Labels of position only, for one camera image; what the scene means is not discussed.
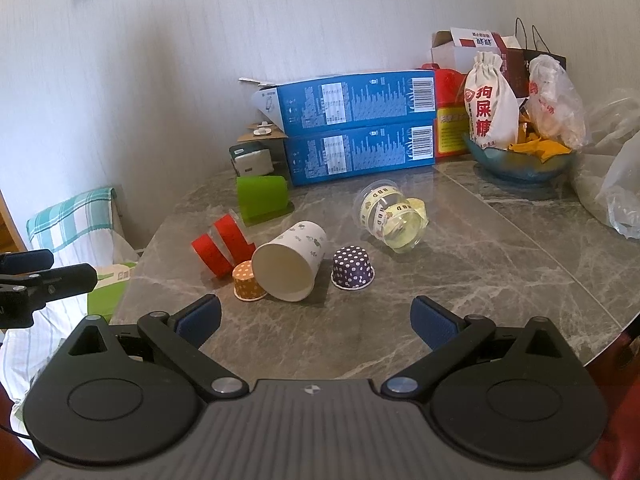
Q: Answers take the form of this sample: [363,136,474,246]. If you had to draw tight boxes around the white printed plastic bag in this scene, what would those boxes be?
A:
[526,54,587,151]

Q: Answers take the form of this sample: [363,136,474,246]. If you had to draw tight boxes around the clear plastic bag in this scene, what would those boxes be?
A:
[570,87,640,241]

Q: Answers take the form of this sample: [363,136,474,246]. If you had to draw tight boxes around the blue glass bowl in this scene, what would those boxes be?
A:
[462,132,581,184]

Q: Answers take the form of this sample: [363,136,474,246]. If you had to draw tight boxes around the green tissue box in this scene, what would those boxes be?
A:
[87,261,138,326]

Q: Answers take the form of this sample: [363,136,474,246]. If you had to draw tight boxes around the yellow snack packets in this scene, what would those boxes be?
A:
[508,110,573,163]

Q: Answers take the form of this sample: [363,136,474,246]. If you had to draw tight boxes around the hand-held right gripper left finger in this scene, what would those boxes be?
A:
[60,294,249,403]

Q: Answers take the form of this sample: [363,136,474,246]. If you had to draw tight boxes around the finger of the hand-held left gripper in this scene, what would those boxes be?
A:
[0,249,55,276]
[0,263,98,306]

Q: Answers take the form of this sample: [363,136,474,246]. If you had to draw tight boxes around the red plastic cup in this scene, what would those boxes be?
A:
[212,212,257,266]
[190,232,235,278]

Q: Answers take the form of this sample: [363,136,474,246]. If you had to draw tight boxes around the red packaging box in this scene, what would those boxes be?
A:
[420,63,473,162]

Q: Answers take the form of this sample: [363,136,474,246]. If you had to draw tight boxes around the white and green device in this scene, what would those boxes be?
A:
[229,142,276,178]

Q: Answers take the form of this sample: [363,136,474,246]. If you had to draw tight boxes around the green checkered pillow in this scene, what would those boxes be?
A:
[26,186,119,273]

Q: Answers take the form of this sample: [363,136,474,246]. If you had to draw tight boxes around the white drawstring bag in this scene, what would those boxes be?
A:
[464,51,519,151]

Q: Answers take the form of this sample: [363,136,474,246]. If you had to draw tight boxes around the purple polka dot cup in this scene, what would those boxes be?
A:
[330,245,376,291]

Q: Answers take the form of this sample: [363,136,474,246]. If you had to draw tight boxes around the clear plastic cup with label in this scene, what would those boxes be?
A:
[353,179,430,255]

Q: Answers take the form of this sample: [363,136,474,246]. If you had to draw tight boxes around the dark paper shopping bag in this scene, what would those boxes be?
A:
[500,17,568,100]

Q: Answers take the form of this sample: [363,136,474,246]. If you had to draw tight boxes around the blue cardboard box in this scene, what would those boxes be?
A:
[239,70,437,136]
[282,121,437,188]

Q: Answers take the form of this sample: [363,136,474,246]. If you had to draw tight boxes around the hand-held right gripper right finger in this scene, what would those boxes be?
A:
[381,296,581,402]

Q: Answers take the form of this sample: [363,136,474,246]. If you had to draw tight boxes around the white and red carton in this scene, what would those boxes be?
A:
[430,27,521,72]

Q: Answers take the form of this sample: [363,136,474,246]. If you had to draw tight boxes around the orange polka dot cup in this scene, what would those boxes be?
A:
[231,261,269,302]

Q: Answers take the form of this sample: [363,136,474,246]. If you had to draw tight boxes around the white paper cup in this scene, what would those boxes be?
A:
[251,220,328,303]

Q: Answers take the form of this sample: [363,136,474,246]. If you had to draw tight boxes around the green plastic cup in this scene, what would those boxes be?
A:
[236,174,295,227]

